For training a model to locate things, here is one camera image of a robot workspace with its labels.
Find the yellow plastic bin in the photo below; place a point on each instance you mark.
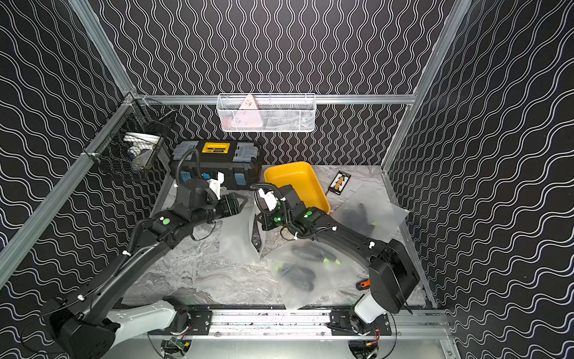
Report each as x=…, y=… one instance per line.
x=301, y=176

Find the black toolbox with blue latches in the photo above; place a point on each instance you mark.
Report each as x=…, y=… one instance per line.
x=239, y=162

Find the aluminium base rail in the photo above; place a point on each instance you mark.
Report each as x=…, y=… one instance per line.
x=269, y=323

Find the small black picture card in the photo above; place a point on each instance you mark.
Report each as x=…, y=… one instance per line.
x=339, y=182

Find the pink triangular card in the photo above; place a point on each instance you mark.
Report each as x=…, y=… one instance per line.
x=248, y=116

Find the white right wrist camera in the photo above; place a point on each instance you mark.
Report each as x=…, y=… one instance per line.
x=268, y=196

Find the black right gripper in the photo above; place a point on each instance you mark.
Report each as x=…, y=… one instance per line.
x=264, y=218

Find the clear zip-top bag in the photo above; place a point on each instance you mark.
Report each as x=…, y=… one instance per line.
x=329, y=276
x=235, y=237
x=369, y=212

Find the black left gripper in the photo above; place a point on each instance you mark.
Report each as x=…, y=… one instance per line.
x=231, y=205

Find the black wire basket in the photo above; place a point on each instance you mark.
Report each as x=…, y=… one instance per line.
x=137, y=143

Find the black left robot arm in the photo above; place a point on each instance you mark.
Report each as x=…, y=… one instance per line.
x=85, y=323

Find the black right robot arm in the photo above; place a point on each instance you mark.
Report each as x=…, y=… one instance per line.
x=319, y=238

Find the orange handled screwdriver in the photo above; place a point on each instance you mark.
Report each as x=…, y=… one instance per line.
x=363, y=284

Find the white wire basket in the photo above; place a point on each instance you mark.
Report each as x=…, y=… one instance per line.
x=281, y=113

